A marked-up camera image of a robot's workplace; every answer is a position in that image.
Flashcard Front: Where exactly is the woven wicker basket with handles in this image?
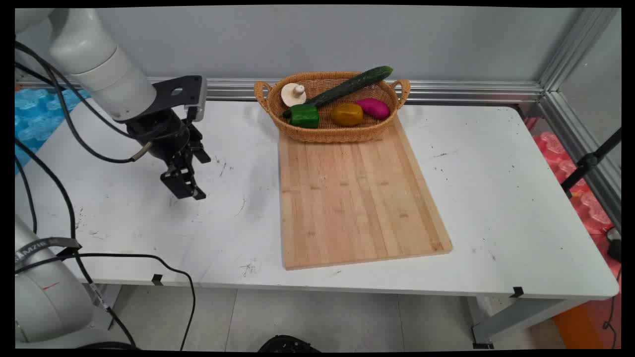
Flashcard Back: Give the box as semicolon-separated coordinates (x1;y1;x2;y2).
254;72;411;144

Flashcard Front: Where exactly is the yellow toy potato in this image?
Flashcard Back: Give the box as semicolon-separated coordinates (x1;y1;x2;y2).
330;103;364;127

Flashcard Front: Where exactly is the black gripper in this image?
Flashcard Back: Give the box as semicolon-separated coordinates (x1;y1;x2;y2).
126;110;212;201

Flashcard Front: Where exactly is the purple toy sweet potato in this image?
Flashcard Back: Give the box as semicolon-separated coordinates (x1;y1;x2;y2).
356;98;391;120

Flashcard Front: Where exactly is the red foam mat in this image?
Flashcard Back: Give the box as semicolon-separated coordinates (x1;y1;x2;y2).
525;117;622;279

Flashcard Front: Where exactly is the grey velcro cable strap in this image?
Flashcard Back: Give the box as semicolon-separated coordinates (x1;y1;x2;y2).
15;237;83;263

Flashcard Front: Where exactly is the aluminium frame corner post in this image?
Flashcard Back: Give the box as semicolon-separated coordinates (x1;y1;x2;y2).
538;7;621;92

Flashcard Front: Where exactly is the aluminium frame side rail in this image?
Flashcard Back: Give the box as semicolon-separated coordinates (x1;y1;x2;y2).
538;92;622;231

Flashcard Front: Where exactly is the black power adapter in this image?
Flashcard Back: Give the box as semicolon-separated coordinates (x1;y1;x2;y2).
606;227;622;262

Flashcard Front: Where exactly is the black cable looping to floor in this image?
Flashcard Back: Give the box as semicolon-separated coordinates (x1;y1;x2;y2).
15;253;196;351

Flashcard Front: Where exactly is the green toy bell pepper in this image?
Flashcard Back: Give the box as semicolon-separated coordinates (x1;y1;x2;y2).
289;104;320;129

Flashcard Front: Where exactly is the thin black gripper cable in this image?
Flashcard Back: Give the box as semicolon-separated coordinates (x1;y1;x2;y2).
15;61;132;139

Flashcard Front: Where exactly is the black round floor object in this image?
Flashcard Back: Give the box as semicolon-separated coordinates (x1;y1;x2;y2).
258;335;321;353

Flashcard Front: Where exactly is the black cable with white label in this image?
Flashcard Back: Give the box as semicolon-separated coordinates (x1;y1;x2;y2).
15;139;137;349

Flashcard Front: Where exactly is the thin black floor cable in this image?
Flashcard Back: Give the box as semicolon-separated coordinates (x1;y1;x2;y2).
602;280;622;348

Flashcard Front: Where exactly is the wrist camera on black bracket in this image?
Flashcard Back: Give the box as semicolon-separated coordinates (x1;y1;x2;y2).
149;75;208;123

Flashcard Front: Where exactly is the orange box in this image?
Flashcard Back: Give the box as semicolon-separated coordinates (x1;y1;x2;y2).
552;302;610;350

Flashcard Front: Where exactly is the dark green toy cucumber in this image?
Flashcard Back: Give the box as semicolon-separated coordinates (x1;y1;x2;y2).
283;65;393;119

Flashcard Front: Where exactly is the white toy mushroom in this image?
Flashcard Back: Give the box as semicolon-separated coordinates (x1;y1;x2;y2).
281;83;307;107

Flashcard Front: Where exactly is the bamboo cutting board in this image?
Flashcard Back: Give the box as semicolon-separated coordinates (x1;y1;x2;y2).
278;117;453;271

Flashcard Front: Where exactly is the black tripod stand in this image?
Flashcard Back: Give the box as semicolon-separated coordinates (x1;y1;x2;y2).
561;127;622;199

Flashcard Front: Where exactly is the grey metal table leg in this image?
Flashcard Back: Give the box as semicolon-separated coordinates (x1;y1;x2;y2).
470;297;590;349

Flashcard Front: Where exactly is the blue foam mat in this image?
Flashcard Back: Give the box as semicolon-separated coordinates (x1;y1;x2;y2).
15;87;93;175

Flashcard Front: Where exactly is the horizontal aluminium frame rail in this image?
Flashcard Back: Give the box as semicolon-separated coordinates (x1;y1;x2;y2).
15;74;545;105

